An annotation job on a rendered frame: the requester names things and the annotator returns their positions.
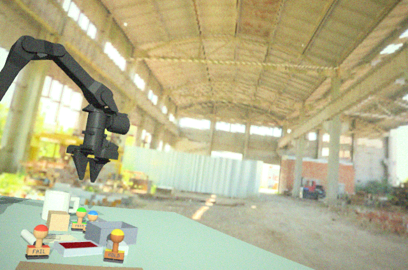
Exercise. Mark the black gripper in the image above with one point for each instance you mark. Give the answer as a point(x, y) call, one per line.
point(92, 145)

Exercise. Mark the white mug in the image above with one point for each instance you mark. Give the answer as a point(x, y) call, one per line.
point(58, 201)

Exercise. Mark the tan clipboard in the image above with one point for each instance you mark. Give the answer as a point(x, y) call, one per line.
point(45, 266)

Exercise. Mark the tan cardboard box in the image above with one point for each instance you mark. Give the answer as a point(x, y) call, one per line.
point(57, 220)

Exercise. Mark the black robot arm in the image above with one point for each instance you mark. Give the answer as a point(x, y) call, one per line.
point(26, 48)

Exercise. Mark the wooden rubber stamp with yellow knob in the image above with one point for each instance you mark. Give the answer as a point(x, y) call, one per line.
point(115, 255)

